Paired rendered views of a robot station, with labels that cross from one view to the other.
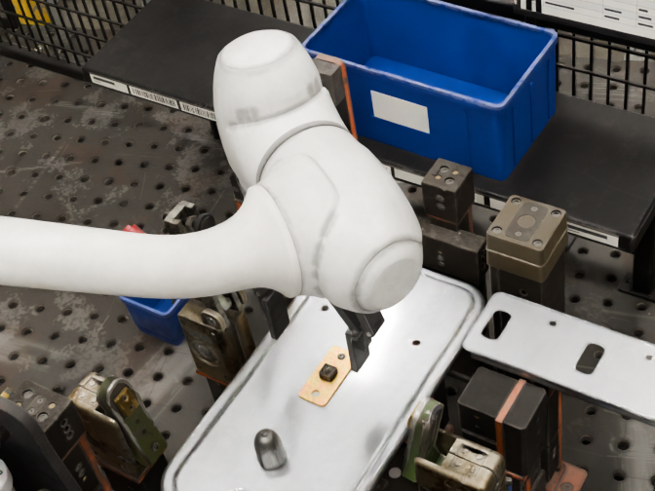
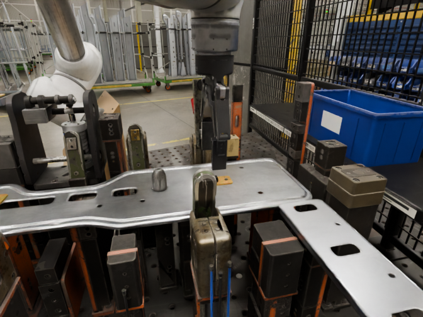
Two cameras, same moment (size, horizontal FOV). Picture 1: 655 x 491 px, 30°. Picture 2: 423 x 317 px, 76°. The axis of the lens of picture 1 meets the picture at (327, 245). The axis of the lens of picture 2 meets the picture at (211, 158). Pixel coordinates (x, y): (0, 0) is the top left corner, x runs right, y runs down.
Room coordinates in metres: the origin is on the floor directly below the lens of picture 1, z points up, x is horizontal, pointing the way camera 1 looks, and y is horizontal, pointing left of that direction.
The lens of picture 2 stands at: (0.45, -0.31, 1.31)
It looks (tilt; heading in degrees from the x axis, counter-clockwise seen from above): 24 degrees down; 37
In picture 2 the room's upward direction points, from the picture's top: straight up
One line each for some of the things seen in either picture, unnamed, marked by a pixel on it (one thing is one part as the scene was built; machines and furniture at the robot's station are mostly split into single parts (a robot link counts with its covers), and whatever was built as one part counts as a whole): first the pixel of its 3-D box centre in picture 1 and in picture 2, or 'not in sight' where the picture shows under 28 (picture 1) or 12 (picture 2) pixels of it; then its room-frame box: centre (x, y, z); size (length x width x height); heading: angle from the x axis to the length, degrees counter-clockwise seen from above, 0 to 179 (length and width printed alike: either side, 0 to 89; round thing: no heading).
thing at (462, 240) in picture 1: (448, 305); (308, 221); (1.09, -0.15, 0.85); 0.12 x 0.03 x 0.30; 50
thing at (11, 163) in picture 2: not in sight; (25, 202); (0.64, 0.50, 0.89); 0.13 x 0.11 x 0.38; 50
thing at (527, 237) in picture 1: (529, 314); (341, 241); (1.02, -0.25, 0.88); 0.08 x 0.08 x 0.36; 50
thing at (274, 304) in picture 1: (276, 312); (208, 136); (0.93, 0.07, 1.10); 0.03 x 0.01 x 0.07; 140
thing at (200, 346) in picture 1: (236, 389); (201, 192); (1.00, 0.16, 0.88); 0.07 x 0.06 x 0.35; 50
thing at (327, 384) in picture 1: (327, 373); (214, 179); (0.89, 0.03, 1.01); 0.08 x 0.04 x 0.01; 140
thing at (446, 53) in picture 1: (430, 78); (355, 121); (1.28, -0.18, 1.10); 0.30 x 0.17 x 0.13; 49
